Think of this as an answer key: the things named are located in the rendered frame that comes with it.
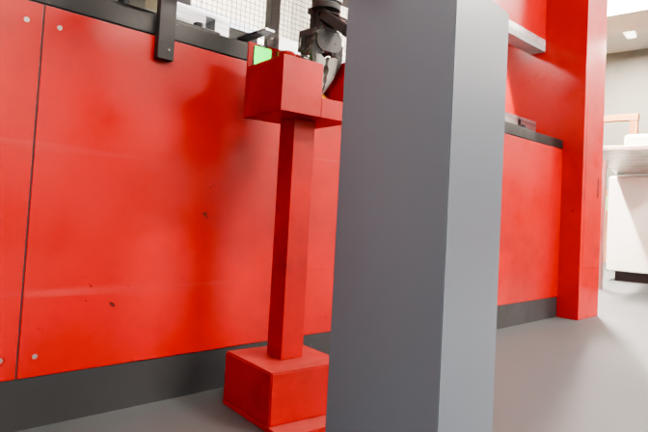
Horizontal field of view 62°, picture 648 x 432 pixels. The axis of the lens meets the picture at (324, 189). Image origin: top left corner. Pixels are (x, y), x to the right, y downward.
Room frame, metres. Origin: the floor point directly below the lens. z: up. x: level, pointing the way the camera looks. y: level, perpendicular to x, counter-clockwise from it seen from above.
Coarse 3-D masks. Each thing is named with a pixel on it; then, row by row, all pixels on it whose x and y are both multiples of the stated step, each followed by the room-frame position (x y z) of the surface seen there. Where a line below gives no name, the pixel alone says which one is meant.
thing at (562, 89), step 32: (576, 0) 2.67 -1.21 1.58; (576, 32) 2.67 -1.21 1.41; (512, 64) 2.91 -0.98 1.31; (544, 64) 2.78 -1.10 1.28; (576, 64) 2.66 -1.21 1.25; (512, 96) 2.90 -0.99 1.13; (544, 96) 2.78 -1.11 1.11; (576, 96) 2.66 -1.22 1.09; (544, 128) 2.77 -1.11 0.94; (576, 128) 2.65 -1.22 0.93; (576, 160) 2.65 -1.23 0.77; (576, 192) 2.65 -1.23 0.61; (576, 224) 2.64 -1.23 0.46; (576, 256) 2.64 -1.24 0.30; (576, 288) 2.63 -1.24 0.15
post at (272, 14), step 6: (270, 0) 2.52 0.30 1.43; (276, 0) 2.52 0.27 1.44; (270, 6) 2.52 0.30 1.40; (276, 6) 2.53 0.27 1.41; (270, 12) 2.52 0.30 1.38; (276, 12) 2.53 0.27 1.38; (270, 18) 2.51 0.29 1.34; (276, 18) 2.53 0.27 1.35; (270, 24) 2.51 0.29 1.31; (276, 24) 2.53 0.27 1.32; (276, 30) 2.53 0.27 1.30; (270, 36) 2.51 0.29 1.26; (276, 36) 2.53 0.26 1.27; (264, 42) 2.54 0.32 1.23
